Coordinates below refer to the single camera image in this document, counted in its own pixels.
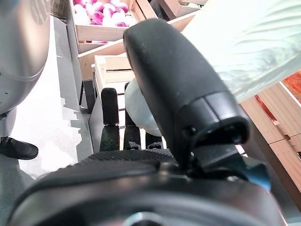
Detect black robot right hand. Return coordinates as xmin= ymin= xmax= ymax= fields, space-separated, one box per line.
xmin=9 ymin=18 xmax=285 ymax=226

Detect napa cabbage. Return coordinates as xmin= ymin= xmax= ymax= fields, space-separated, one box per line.
xmin=124 ymin=0 xmax=301 ymax=137

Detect woven wicker basket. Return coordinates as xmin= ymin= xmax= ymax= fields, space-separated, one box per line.
xmin=50 ymin=0 xmax=71 ymax=19

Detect wooden cabbage crate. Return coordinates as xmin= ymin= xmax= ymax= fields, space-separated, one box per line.
xmin=94 ymin=53 xmax=170 ymax=151

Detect wooden produce crates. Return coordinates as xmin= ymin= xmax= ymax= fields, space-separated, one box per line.
xmin=53 ymin=10 xmax=200 ymax=153

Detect wooden onion crate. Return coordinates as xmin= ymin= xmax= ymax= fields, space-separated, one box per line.
xmin=68 ymin=0 xmax=156 ymax=54

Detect large wooden pumpkin crate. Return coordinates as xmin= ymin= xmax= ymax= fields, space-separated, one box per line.
xmin=239 ymin=70 xmax=301 ymax=212

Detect small orange pumpkin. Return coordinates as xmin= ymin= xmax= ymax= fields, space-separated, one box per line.
xmin=281 ymin=72 xmax=301 ymax=105

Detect silver robot right leg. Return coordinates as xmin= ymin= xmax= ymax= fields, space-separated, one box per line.
xmin=0 ymin=0 xmax=51 ymax=161

